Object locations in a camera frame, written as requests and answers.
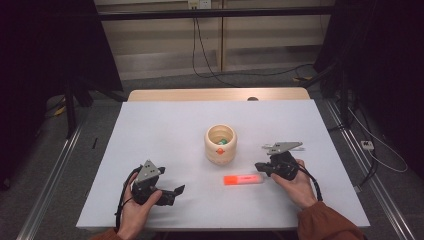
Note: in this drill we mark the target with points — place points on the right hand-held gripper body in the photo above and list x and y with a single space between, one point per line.
283 165

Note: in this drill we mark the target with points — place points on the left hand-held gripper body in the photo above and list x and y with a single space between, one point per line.
146 185

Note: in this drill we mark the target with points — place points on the beige ribbed cup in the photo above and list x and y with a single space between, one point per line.
213 156

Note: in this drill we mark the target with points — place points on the person's right hand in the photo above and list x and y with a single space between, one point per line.
300 190

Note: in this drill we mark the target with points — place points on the person's left hand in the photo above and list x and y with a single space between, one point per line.
133 216

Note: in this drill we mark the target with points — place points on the orange highlighter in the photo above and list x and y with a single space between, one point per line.
241 179

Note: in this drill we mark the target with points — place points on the dark table grommet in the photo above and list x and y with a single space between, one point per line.
252 98

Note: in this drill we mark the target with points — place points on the light wooden table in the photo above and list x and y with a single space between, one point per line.
216 94

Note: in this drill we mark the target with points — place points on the white power strip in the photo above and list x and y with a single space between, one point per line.
367 145

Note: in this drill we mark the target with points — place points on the black metal stand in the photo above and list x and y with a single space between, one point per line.
345 100
70 113

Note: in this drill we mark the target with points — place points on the black curtain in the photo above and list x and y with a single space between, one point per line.
383 50
40 66

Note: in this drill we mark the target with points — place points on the black horizontal bar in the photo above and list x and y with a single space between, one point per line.
216 13

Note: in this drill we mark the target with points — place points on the metal floor rail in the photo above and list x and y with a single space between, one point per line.
50 190
380 190

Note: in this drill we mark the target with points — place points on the white wall outlet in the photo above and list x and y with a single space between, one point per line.
199 4

